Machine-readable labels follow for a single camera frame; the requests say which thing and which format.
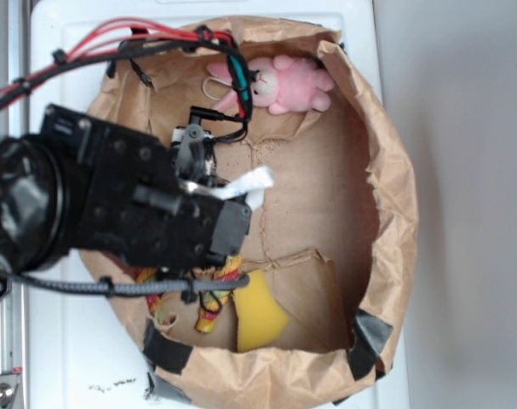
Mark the aluminium frame rail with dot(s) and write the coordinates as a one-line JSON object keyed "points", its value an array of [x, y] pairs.
{"points": [[14, 44]]}

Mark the white plastic tray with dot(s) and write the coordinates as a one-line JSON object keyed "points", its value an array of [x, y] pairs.
{"points": [[80, 356]]}

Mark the colourful twisted rope toy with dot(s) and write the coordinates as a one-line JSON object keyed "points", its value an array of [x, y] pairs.
{"points": [[211, 302]]}

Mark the pink plush bunny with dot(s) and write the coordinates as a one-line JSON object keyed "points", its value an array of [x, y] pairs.
{"points": [[281, 84]]}

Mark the white paper label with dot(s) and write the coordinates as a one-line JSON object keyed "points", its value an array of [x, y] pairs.
{"points": [[251, 185]]}

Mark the brown paper bag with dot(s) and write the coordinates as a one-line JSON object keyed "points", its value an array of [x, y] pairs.
{"points": [[335, 238]]}

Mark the yellow sponge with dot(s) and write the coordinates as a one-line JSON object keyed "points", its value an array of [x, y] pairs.
{"points": [[261, 320]]}

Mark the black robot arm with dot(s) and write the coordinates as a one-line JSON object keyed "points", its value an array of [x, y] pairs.
{"points": [[84, 183]]}

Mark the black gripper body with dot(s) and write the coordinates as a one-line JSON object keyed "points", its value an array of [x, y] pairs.
{"points": [[195, 159]]}

